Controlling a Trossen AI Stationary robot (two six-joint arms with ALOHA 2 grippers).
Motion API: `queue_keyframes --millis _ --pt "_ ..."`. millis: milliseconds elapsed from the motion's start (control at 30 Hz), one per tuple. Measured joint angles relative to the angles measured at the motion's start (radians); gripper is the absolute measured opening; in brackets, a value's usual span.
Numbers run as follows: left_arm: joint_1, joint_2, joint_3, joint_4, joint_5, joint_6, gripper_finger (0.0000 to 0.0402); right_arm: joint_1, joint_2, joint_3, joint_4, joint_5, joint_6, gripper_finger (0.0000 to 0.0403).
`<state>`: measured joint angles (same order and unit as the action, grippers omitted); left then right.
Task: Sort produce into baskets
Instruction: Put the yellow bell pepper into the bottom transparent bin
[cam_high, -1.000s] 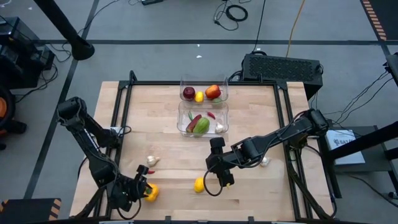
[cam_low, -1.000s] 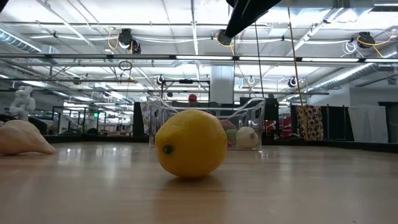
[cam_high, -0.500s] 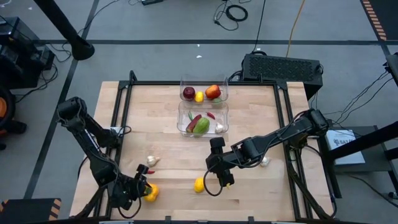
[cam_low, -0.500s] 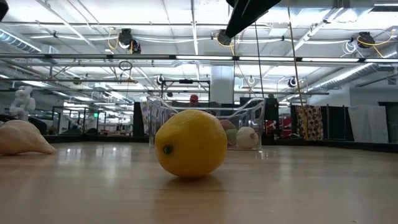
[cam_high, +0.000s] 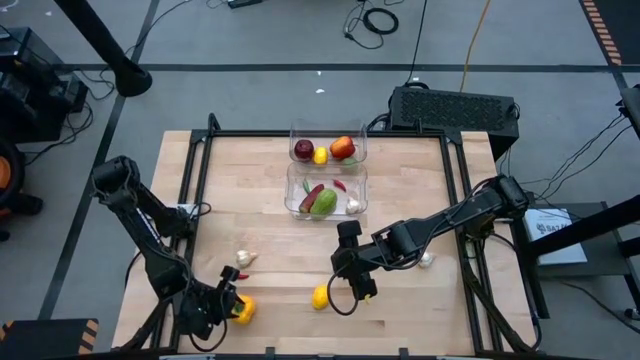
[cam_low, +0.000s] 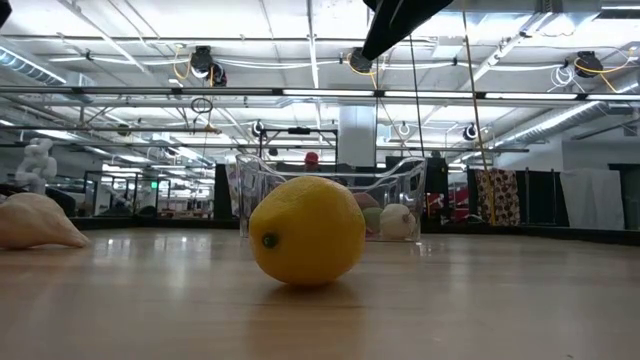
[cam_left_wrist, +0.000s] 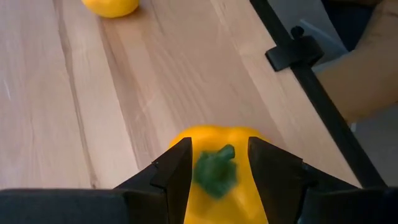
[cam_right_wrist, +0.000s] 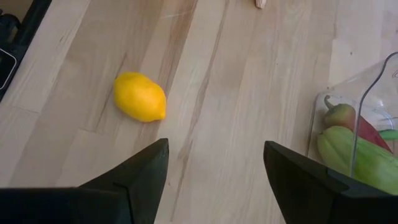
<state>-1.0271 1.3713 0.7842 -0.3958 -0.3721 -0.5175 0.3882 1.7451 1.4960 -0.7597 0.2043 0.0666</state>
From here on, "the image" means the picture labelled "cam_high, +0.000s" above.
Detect black metal stand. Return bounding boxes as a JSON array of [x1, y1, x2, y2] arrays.
[[509, 192, 640, 321]]

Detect white printed paper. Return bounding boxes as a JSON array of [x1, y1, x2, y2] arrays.
[[522, 207, 589, 266]]

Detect dark red apple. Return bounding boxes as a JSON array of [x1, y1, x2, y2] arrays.
[[292, 139, 316, 162]]

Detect large clear plastic bin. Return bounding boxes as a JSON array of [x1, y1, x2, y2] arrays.
[[284, 162, 371, 222]]

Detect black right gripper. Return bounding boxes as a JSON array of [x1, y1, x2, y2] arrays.
[[330, 219, 381, 302]]

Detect yellow cable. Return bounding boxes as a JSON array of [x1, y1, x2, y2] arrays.
[[458, 0, 492, 93]]

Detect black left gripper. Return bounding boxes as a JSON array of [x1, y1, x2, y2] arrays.
[[177, 265, 241, 341]]

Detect red orange apple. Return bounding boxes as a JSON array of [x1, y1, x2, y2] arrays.
[[328, 135, 357, 161]]

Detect yellow bell pepper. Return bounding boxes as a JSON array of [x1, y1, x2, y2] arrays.
[[231, 293, 257, 326]]

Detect green chayote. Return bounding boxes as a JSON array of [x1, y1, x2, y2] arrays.
[[309, 187, 339, 221]]

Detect black metal table frame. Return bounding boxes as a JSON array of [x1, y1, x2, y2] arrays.
[[118, 112, 546, 360]]

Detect small clear plastic bin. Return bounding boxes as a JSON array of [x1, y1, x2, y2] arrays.
[[288, 118, 370, 167]]

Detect long red pepper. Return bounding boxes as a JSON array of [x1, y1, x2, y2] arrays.
[[298, 183, 326, 215]]

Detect black pole stand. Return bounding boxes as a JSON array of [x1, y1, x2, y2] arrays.
[[52, 0, 154, 99]]

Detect coiled black cable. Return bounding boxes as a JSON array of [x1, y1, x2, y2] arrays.
[[342, 0, 400, 51]]

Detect large yellow lemon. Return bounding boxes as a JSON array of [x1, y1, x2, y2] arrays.
[[311, 284, 331, 311]]

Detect black perforated computer case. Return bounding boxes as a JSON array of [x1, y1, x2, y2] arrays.
[[388, 85, 521, 162]]

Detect black mat orange stripes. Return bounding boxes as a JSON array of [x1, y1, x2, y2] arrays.
[[578, 0, 640, 67], [0, 318, 100, 360]]

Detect black equipment rack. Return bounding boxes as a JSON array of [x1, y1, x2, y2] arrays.
[[0, 25, 90, 145]]

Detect black and orange machine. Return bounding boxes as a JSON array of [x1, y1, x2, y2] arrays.
[[0, 138, 45, 242]]

